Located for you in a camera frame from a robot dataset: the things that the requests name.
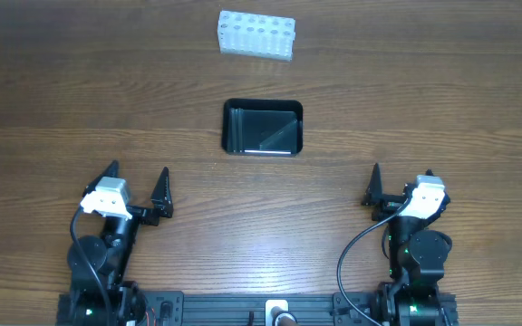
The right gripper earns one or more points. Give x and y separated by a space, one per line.
388 210

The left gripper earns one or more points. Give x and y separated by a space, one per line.
145 216

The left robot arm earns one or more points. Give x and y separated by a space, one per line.
116 253

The black tray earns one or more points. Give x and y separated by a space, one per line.
226 136

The white test tube rack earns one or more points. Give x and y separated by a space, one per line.
256 45

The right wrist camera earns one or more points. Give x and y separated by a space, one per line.
426 197

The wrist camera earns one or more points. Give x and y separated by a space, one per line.
107 197
426 197

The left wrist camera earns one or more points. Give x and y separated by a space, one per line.
107 197

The mounting rail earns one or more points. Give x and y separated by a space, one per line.
225 310

